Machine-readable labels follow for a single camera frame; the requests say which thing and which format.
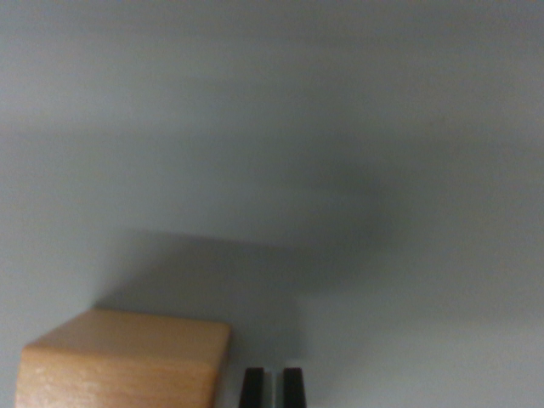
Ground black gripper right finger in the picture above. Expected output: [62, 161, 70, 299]
[275, 367, 308, 408]

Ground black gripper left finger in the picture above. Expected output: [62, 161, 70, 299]
[239, 367, 275, 408]

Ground light wooden cube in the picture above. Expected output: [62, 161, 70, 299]
[15, 309, 233, 408]

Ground grey plastic bin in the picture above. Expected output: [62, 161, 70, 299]
[0, 0, 544, 408]

